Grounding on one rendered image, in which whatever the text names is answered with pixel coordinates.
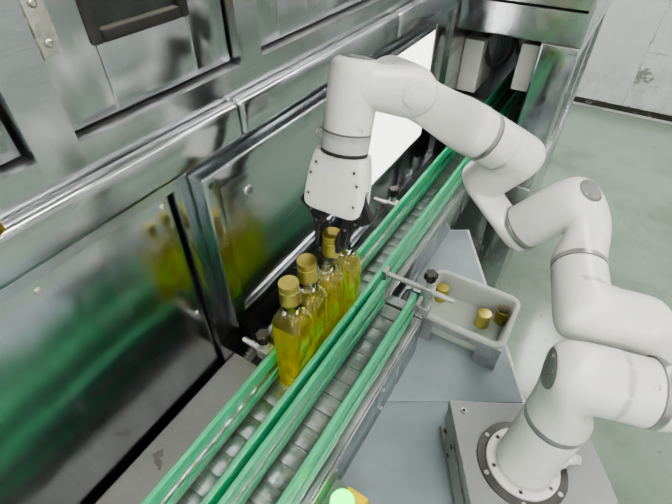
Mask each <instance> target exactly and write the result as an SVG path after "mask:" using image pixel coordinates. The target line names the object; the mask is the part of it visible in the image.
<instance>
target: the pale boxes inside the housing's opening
mask: <svg viewBox="0 0 672 504"><path fill-rule="evenodd" d="M497 39H498V35H497V34H491V33H489V37H484V32H479V31H474V32H473V33H471V34H470V35H469V36H468V37H466V38H465V43H464V49H463V54H462V59H461V65H460V70H459V75H458V81H457V86H456V89H459V90H463V91H468V92H472V93H474V92H475V91H476V90H477V89H478V88H479V87H480V85H481V84H482V83H483V82H484V81H485V80H486V79H487V78H488V77H489V73H490V69H491V67H490V66H488V64H487V63H486V61H485V57H484V56H485V51H486V48H487V44H488V42H489V56H490V59H491V61H492V60H493V56H494V52H495V47H496V43H497ZM541 43H542V42H539V41H533V40H527V39H526V40H525V41H524V43H523V44H522V47H521V51H520V54H519V58H518V62H517V66H516V69H515V73H514V77H513V80H512V84H511V89H514V90H519V91H524V92H527V90H528V86H529V83H530V80H531V76H532V73H533V70H534V66H535V63H536V60H537V56H538V53H539V50H540V46H541Z"/></svg>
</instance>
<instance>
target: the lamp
mask: <svg viewBox="0 0 672 504"><path fill-rule="evenodd" d="M329 504H355V499H354V496H353V494H352V493H351V492H350V491H349V490H347V489H338V490H336V491H335V492H334V493H333V494H332V496H331V498H330V503H329Z"/></svg>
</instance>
